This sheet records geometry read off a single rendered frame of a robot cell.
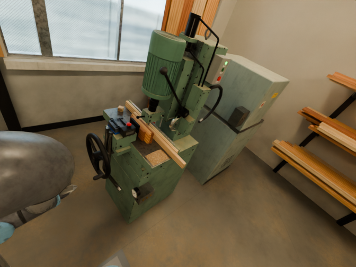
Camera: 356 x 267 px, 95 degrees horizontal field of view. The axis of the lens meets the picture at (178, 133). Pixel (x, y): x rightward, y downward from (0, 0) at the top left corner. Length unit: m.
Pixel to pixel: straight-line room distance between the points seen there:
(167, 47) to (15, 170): 0.71
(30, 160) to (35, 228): 1.56
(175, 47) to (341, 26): 2.36
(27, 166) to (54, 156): 0.04
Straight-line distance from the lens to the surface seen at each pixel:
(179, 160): 0.99
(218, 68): 1.05
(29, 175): 0.29
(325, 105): 2.89
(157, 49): 0.86
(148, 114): 1.03
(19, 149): 0.29
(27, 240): 1.81
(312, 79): 2.89
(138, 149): 1.03
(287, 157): 2.62
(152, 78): 0.90
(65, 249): 1.73
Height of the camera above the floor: 1.63
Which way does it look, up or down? 37 degrees down
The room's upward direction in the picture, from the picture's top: 22 degrees clockwise
